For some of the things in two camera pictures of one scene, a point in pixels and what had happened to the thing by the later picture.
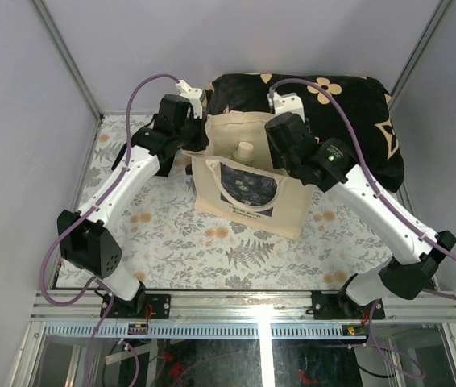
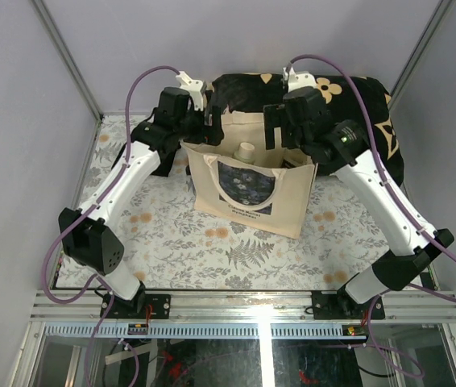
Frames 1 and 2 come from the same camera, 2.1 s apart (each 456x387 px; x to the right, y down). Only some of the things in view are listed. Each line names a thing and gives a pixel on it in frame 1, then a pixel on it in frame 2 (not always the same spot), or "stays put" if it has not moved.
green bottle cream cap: x=245 y=153 stays put
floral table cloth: x=167 y=243 stays put
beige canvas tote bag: x=234 y=181 stays put
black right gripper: x=276 y=159 to x=274 y=116
